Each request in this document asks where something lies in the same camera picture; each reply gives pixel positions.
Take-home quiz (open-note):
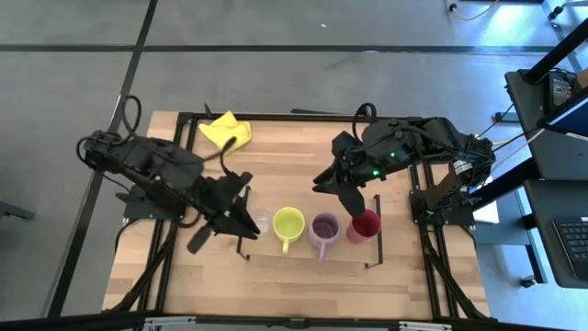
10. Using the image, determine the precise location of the silver metal bracket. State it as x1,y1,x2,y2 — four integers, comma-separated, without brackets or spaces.
398,320,454,331
142,315,198,331

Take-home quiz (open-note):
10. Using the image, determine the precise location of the red plastic cup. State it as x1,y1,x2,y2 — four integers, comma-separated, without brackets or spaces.
345,209,382,244

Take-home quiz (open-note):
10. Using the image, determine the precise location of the yellow cloth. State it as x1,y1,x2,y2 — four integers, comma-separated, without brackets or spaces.
198,109,253,153

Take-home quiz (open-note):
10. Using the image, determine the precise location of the yellow-green mug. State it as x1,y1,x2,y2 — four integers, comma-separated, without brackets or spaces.
272,206,307,256

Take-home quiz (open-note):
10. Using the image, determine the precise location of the clear glass cup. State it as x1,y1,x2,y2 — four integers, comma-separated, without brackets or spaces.
250,207,273,235

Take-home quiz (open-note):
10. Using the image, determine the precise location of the black electronic box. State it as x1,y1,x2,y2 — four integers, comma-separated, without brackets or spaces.
544,71,578,114

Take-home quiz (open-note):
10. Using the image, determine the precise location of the wooden tray with black handles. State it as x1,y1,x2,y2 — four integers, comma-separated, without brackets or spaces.
236,186,385,269

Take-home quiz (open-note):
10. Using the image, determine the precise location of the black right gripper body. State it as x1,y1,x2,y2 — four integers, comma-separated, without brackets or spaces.
331,131,385,188

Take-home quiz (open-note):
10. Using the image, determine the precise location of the black rig crossbar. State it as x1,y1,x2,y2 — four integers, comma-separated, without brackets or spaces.
0,311,588,331

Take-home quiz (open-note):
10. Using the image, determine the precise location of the black aluminium table frame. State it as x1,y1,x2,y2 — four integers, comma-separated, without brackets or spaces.
109,103,497,323

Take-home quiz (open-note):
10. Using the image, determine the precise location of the purple mug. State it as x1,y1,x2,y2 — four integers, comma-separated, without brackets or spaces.
306,211,343,264

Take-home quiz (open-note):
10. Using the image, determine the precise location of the black side desk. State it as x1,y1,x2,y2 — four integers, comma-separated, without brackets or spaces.
504,68,588,180

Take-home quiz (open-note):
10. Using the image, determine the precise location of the black metal pole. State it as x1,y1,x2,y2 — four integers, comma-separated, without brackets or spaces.
472,158,538,208
521,17,588,85

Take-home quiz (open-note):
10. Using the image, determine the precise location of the grey furniture leg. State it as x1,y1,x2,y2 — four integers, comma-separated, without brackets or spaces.
0,200,36,222

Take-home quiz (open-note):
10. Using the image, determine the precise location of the black laptop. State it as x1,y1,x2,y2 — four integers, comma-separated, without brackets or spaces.
523,177,588,290

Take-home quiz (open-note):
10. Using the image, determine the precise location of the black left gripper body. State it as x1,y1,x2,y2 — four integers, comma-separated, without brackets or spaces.
192,171,254,220

